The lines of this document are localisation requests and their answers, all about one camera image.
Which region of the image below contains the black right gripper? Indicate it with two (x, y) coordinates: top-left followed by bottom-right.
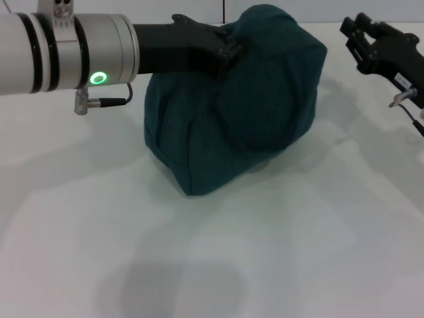
(339, 12), (424, 110)

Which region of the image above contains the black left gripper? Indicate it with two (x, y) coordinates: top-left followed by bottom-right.
(132, 13), (248, 81)

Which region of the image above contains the dark teal insulated lunch bag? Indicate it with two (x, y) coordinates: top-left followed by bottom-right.
(143, 3), (329, 198)

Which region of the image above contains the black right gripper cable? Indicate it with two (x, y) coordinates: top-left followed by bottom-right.
(388, 87), (424, 138)

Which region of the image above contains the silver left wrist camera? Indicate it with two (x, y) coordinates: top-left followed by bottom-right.
(36, 0), (76, 42)

